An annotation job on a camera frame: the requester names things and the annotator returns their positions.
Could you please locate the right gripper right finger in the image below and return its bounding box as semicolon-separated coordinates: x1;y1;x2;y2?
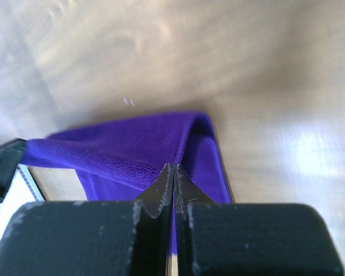
173;165;344;275

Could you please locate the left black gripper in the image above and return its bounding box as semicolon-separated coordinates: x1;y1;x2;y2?
0;139;27;204

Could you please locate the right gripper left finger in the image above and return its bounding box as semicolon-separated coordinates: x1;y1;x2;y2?
0;164;173;275

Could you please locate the purple towel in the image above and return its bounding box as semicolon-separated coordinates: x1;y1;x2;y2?
18;110;232;256

